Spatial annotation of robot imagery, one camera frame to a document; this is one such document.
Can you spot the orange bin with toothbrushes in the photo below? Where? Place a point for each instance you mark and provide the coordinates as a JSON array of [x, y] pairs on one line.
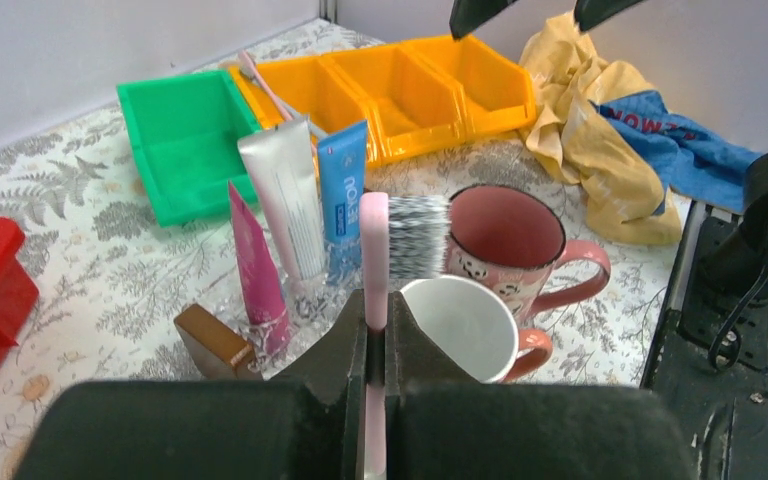
[[306, 85]]

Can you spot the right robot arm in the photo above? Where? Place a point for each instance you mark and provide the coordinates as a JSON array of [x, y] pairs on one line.
[[740, 265]]

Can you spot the blue toothpaste tube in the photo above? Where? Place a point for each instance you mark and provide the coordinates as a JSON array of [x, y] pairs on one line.
[[342, 166]]

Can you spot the yellow cloth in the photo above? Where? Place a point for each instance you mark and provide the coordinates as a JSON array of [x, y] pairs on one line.
[[625, 200]]

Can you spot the white toothpaste tube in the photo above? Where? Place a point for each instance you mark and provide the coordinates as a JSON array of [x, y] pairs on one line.
[[280, 166]]

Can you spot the orange bin with toothpastes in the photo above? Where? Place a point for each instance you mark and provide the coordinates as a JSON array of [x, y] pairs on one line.
[[410, 109]]

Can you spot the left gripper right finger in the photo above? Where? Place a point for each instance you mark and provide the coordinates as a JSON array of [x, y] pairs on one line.
[[443, 424]]

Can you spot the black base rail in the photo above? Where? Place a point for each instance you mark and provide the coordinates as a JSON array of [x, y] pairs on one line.
[[723, 415]]

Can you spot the pink patterned cup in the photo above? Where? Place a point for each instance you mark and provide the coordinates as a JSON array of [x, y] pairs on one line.
[[472, 325]]

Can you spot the blue cloth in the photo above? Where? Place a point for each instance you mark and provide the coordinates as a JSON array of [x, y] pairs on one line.
[[687, 157]]

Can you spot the pink glossy mug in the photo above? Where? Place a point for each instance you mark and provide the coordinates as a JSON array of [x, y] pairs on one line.
[[511, 242]]

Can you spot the green plastic bin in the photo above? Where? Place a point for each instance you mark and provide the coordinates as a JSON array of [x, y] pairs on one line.
[[183, 132]]

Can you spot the pink toothbrush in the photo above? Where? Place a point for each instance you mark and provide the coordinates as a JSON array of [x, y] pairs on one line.
[[249, 70], [402, 238]]

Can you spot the clear acrylic toiletry tray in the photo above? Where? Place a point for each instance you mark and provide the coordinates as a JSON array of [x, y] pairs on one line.
[[222, 344]]

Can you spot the pink toothpaste tube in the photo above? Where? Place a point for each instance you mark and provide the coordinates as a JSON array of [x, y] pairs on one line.
[[262, 294]]

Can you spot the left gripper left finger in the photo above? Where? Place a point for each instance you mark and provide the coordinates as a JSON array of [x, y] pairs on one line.
[[306, 422]]

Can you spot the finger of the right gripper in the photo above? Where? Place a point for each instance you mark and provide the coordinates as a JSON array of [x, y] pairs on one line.
[[589, 14], [468, 15]]

